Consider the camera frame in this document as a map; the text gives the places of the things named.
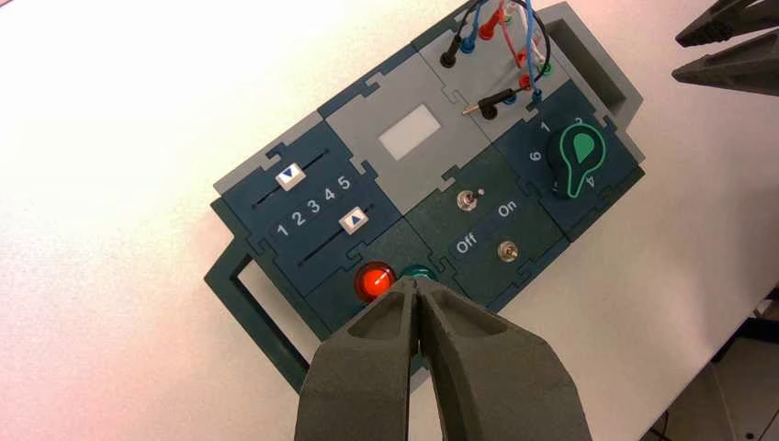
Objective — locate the green dome push button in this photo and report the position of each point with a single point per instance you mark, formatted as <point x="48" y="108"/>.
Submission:
<point x="418" y="271"/>

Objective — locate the green black rotary knob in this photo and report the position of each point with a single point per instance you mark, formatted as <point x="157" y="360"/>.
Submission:
<point x="575" y="159"/>

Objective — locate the metal toggle switch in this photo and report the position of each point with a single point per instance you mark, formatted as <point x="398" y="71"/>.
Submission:
<point x="508" y="251"/>
<point x="468" y="199"/>

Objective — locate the white slider knob up arrow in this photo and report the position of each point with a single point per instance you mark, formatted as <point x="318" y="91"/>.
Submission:
<point x="355" y="220"/>

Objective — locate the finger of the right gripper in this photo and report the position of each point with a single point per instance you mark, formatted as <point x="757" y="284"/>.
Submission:
<point x="742" y="15"/>
<point x="742" y="67"/>

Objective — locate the white rectangular display window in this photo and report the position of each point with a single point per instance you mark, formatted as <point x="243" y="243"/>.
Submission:
<point x="409" y="132"/>

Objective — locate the teal and grey control box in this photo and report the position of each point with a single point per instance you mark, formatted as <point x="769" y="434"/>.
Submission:
<point x="389" y="103"/>

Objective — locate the red dome push button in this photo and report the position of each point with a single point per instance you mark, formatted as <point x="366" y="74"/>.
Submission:
<point x="374" y="283"/>

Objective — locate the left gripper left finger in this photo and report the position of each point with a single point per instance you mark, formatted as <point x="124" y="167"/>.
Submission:
<point x="359" y="389"/>

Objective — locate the white slider knob down arrow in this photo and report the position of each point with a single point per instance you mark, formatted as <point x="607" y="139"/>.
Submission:
<point x="290" y="176"/>

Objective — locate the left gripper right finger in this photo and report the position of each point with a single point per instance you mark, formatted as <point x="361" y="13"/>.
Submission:
<point x="499" y="383"/>

